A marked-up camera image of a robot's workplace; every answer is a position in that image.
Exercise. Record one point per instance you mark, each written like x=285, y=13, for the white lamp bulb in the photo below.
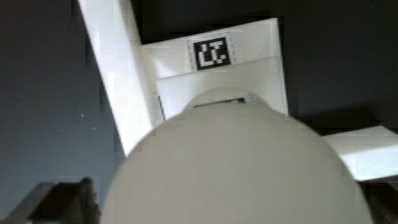
x=233, y=167

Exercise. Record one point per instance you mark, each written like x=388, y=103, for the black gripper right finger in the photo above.
x=381, y=193

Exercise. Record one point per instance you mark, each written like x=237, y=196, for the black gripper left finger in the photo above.
x=66, y=204

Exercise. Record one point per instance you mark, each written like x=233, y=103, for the white lamp base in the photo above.
x=219, y=66

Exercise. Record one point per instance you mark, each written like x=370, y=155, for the white table border frame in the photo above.
x=118, y=52

